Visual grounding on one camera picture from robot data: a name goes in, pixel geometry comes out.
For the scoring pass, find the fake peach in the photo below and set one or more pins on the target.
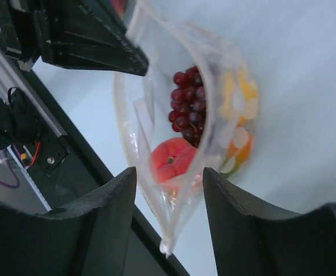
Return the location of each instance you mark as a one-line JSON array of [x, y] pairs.
[[172, 158]]

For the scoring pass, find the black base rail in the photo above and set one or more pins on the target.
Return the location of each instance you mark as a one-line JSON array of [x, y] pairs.
[[67, 168]]

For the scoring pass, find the polka dot zip bag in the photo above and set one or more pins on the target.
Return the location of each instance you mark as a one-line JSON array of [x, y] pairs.
[[143, 103]]

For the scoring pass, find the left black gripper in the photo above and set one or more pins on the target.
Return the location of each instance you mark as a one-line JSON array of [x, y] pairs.
[[77, 35]]

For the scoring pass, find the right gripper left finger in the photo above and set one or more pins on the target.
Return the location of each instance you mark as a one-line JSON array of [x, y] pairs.
[[88, 236]]

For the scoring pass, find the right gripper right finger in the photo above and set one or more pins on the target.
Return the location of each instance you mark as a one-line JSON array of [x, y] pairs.
[[253, 237]]

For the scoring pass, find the red fake grape bunch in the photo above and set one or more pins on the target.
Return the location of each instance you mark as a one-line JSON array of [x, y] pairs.
[[188, 103]]

